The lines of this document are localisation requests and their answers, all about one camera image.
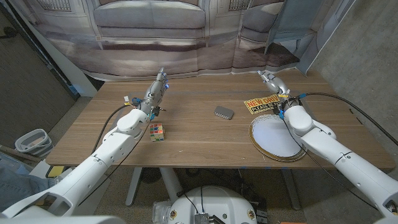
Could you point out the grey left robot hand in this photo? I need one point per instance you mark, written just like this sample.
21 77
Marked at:
155 93

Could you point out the white table leg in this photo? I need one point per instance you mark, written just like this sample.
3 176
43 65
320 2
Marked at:
171 183
133 186
290 189

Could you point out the white gold-rimmed paper plate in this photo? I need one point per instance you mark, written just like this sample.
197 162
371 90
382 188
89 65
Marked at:
273 140

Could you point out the clear plastic packaging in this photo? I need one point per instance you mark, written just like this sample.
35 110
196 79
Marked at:
160 213

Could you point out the printed sofa room backdrop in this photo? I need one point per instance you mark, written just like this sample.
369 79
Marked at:
155 46

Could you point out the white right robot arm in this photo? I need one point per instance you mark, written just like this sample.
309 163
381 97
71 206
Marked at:
342 155

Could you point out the person's blue jeans leg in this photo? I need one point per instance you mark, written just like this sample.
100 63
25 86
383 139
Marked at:
18 186

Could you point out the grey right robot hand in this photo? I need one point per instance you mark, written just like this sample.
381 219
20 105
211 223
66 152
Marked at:
276 84

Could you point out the yellow black floor object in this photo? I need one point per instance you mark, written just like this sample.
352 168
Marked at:
56 171

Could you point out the white backdrop frame post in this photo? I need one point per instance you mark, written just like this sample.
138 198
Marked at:
68 68

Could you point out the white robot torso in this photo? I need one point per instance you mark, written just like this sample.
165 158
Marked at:
214 202

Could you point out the black round floor fan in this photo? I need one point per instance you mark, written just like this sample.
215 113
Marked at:
150 175

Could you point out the multicoloured puzzle cube block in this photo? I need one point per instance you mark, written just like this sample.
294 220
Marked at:
157 132

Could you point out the grey plastic basket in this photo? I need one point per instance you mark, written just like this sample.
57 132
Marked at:
31 146

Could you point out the yellow bumper sticker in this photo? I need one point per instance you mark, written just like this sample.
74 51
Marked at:
258 104

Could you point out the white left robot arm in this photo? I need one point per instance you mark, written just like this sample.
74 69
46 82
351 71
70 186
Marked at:
102 155

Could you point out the small grey metal case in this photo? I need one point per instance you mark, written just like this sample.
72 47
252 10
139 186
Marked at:
224 112

